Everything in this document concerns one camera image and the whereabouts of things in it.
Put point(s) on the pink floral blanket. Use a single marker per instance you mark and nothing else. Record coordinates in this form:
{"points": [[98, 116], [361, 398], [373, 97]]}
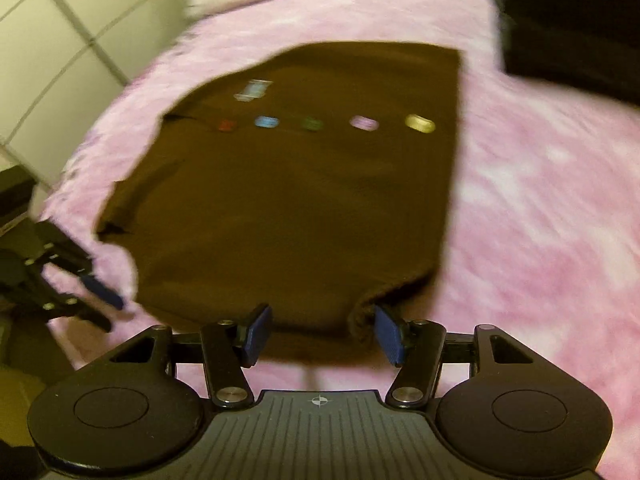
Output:
{"points": [[540, 220]]}

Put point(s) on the brown knit sweater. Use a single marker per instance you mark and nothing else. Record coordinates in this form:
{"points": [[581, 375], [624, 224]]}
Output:
{"points": [[300, 200]]}

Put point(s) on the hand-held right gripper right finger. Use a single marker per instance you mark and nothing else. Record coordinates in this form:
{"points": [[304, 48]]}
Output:
{"points": [[390, 335]]}

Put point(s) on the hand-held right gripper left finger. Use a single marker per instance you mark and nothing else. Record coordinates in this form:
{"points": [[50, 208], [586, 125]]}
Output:
{"points": [[256, 332]]}

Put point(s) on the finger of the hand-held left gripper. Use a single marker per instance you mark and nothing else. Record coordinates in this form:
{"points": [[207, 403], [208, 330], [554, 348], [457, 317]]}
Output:
{"points": [[75, 306], [102, 290]]}

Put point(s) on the cream sliding-door wardrobe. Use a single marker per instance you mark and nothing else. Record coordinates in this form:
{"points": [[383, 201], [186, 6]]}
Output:
{"points": [[60, 35]]}

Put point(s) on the dark folded clothes stack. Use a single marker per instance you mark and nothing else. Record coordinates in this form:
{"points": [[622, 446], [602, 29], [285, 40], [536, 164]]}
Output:
{"points": [[570, 20]]}

